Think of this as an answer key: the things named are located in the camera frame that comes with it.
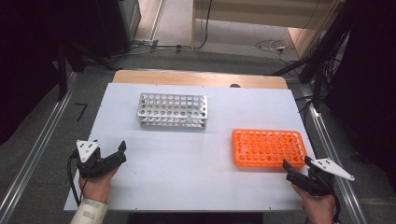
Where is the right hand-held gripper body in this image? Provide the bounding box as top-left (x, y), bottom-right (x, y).
top-left (286, 158), bottom-right (356, 197)

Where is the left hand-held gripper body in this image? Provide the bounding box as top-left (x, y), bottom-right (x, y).
top-left (76, 139), bottom-right (120, 179)

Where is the orange plastic test tube rack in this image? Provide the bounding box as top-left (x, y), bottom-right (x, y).
top-left (231, 128), bottom-right (310, 170)

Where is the silver metal test tube rack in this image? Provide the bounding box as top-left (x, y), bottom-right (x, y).
top-left (135, 92), bottom-right (209, 130)

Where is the person's left hand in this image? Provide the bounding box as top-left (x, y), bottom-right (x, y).
top-left (78, 166), bottom-right (120, 204)

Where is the person's right hand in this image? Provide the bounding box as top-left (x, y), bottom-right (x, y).
top-left (291, 183), bottom-right (338, 224)

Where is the white board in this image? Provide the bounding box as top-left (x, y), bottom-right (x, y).
top-left (64, 82), bottom-right (334, 213)

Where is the black metal stand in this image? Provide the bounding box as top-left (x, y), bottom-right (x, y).
top-left (55, 39), bottom-right (120, 103)

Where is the wooden table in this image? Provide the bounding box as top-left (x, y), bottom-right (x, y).
top-left (112, 69), bottom-right (289, 91)

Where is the grey power strip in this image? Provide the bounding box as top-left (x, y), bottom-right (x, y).
top-left (132, 37), bottom-right (160, 49)

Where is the beige wooden cabinet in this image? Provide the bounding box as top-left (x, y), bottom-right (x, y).
top-left (191, 0), bottom-right (347, 59)

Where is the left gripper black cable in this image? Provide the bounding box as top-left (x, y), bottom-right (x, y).
top-left (66, 148), bottom-right (84, 207)

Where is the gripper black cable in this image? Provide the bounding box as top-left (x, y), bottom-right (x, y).
top-left (331, 191), bottom-right (342, 224)
top-left (66, 148), bottom-right (84, 207)

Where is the aluminium floor rail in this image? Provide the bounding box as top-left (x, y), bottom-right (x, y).
top-left (0, 72), bottom-right (78, 224)
top-left (299, 83), bottom-right (369, 224)

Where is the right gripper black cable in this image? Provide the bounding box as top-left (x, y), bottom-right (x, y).
top-left (331, 191), bottom-right (342, 224)

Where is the black stand with cables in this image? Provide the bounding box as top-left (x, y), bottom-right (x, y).
top-left (270, 0), bottom-right (354, 110)

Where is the white floor cable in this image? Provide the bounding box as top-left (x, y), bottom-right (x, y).
top-left (255, 38), bottom-right (291, 62)

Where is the black hanging cable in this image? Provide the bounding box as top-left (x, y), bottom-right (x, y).
top-left (193, 0), bottom-right (214, 50)

